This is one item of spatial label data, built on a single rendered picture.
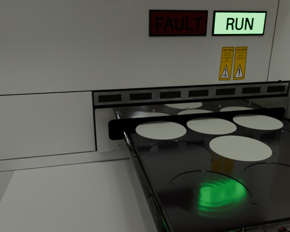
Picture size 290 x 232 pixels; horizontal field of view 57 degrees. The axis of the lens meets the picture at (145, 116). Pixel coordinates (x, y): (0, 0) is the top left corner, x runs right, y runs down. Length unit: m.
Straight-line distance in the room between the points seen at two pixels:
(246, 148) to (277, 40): 0.28
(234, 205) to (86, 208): 0.23
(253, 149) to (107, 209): 0.26
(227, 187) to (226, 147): 0.12
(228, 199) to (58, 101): 0.35
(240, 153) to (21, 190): 0.38
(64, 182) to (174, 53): 0.33
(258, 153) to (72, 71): 0.36
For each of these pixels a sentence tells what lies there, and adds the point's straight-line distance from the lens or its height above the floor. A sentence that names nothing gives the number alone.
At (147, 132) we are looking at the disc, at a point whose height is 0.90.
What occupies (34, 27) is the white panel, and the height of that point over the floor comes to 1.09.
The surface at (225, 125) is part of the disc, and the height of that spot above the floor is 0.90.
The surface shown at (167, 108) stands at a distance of 0.56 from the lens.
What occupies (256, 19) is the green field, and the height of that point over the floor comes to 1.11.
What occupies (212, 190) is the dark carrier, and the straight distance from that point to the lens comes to 0.36.
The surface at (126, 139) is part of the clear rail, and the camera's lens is 0.48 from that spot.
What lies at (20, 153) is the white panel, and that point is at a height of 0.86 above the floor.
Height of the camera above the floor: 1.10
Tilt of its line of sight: 19 degrees down
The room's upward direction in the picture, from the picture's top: straight up
